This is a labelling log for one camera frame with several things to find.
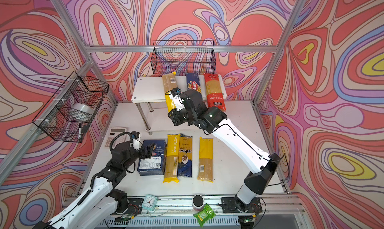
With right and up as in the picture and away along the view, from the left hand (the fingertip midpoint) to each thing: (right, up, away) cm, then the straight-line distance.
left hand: (147, 141), depth 82 cm
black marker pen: (-30, +6, -10) cm, 32 cm away
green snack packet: (+32, -33, -11) cm, 48 cm away
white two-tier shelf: (+3, +26, -6) cm, 26 cm away
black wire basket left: (-38, +12, -15) cm, 43 cm away
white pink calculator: (-28, +3, +17) cm, 33 cm away
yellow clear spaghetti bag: (+33, -13, +6) cm, 36 cm away
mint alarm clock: (+4, -29, -8) cm, 31 cm away
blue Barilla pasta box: (+5, -13, -1) cm, 14 cm away
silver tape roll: (-28, +16, -11) cm, 34 cm away
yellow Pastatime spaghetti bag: (+13, -11, +5) cm, 18 cm away
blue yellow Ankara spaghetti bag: (+21, -10, +7) cm, 24 cm away
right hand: (+16, +13, -14) cm, 25 cm away
